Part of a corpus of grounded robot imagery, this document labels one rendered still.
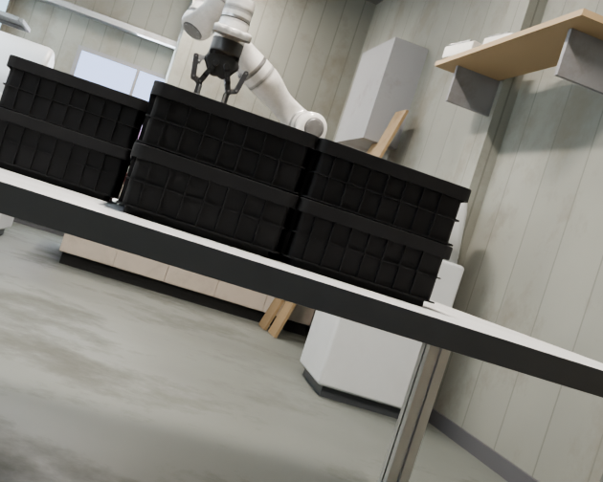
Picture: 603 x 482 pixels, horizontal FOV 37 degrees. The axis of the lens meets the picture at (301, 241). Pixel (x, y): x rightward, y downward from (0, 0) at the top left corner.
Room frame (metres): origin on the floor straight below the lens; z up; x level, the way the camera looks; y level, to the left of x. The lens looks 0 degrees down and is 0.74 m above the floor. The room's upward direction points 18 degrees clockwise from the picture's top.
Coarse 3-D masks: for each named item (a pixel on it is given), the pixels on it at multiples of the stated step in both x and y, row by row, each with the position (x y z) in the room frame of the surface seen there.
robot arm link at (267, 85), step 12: (264, 72) 2.43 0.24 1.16; (276, 72) 2.46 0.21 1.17; (252, 84) 2.45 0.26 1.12; (264, 84) 2.44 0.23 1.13; (276, 84) 2.46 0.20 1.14; (264, 96) 2.47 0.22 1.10; (276, 96) 2.48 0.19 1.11; (288, 96) 2.53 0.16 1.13; (276, 108) 2.52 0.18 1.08; (288, 108) 2.54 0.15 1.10; (300, 108) 2.56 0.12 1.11; (288, 120) 2.55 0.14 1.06
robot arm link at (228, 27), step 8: (224, 16) 2.09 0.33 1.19; (216, 24) 2.03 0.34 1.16; (224, 24) 2.08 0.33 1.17; (232, 24) 2.07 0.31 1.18; (240, 24) 2.08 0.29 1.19; (216, 32) 2.05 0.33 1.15; (224, 32) 2.03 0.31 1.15; (232, 32) 2.04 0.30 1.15; (240, 32) 2.04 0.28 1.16; (240, 40) 2.06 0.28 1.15; (248, 40) 2.05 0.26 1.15
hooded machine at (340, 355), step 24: (456, 240) 4.87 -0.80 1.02; (456, 264) 4.82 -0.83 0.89; (456, 288) 4.82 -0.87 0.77; (312, 336) 5.24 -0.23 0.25; (336, 336) 4.73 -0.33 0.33; (360, 336) 4.75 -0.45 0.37; (384, 336) 4.77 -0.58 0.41; (312, 360) 5.03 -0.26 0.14; (336, 360) 4.74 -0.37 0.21; (360, 360) 4.76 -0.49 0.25; (384, 360) 4.78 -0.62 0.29; (408, 360) 4.80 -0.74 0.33; (312, 384) 5.02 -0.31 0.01; (336, 384) 4.74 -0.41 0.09; (360, 384) 4.76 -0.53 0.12; (384, 384) 4.78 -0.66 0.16; (408, 384) 4.80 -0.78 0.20; (384, 408) 4.83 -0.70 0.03
